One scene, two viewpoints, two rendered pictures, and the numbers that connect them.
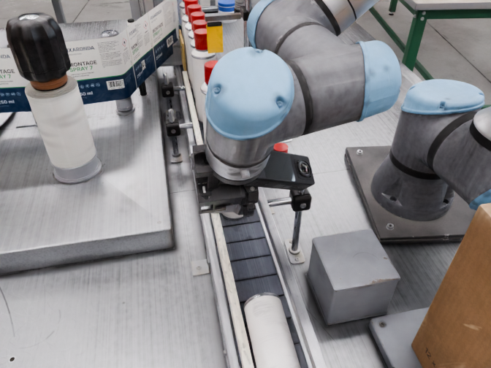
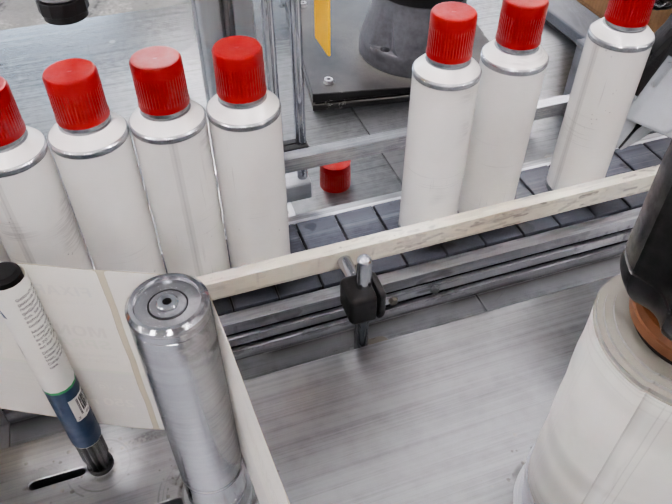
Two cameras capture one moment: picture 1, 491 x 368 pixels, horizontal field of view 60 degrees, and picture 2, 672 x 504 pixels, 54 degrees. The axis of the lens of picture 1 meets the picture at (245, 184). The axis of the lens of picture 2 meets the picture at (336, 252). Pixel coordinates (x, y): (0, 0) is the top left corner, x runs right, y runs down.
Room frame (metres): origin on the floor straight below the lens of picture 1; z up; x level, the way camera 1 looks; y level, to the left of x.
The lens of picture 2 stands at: (0.84, 0.49, 1.29)
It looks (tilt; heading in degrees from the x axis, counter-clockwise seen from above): 45 degrees down; 262
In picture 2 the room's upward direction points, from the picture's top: straight up
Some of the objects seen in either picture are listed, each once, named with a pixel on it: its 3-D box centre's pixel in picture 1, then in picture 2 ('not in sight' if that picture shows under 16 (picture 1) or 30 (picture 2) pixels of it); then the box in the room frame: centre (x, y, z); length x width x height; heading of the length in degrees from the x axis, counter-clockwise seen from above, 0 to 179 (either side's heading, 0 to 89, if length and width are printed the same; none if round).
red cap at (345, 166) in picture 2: (280, 152); (335, 171); (0.77, -0.08, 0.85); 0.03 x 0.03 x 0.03
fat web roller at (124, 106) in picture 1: (118, 74); (197, 413); (0.89, 0.29, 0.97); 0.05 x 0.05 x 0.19
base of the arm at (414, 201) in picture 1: (416, 173); (418, 14); (0.62, -0.32, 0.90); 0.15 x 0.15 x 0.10
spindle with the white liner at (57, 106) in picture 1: (56, 102); (667, 376); (0.66, 0.33, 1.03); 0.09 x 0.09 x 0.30
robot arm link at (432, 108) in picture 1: (438, 123); not in sight; (0.61, -0.32, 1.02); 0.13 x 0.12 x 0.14; 20
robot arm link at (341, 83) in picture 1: (330, 79); not in sight; (0.41, -0.09, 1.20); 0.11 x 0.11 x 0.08; 20
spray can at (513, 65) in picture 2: not in sight; (501, 118); (0.64, 0.04, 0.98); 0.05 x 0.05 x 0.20
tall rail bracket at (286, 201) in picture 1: (285, 220); not in sight; (0.49, -0.06, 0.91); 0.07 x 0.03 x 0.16; 102
